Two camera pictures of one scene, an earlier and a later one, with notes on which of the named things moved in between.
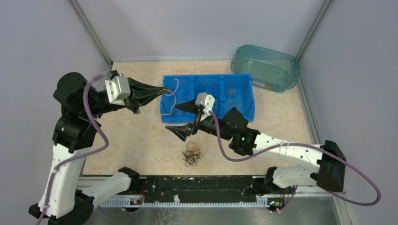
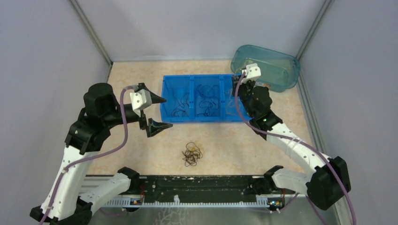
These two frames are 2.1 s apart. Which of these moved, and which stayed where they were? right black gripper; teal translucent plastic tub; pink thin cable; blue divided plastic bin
Moved: pink thin cable; right black gripper
Stayed: teal translucent plastic tub; blue divided plastic bin
